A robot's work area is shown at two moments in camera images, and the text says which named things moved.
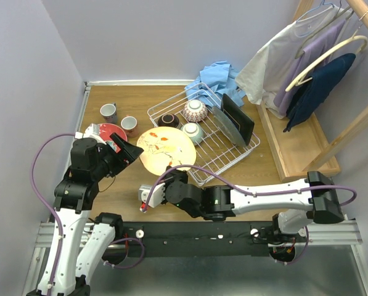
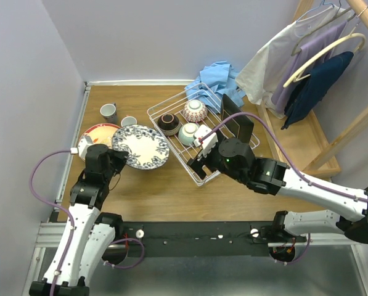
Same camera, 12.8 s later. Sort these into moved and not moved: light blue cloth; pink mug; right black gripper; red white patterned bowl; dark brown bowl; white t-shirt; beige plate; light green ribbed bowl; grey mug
Moved: beige plate; pink mug; right black gripper
Not moved: dark brown bowl; white t-shirt; red white patterned bowl; grey mug; light green ribbed bowl; light blue cloth
